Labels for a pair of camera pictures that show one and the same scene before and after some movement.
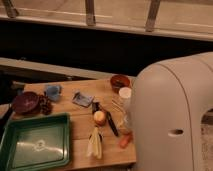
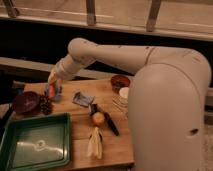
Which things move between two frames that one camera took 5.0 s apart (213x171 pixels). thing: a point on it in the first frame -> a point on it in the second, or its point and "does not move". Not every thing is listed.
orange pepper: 125,140 -> 52,87
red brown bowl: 118,81 does not move
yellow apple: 99,117 does not move
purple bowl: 27,103 does not move
